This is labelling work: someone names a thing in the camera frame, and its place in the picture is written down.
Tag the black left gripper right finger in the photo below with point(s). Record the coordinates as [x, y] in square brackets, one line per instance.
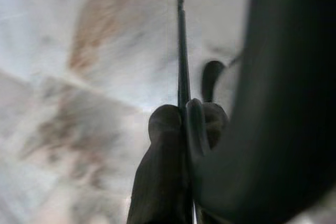
[207, 124]

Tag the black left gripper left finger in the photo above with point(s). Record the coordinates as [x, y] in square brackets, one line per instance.
[162, 161]

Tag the plain black shirt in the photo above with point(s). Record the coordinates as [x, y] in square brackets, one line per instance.
[288, 103]

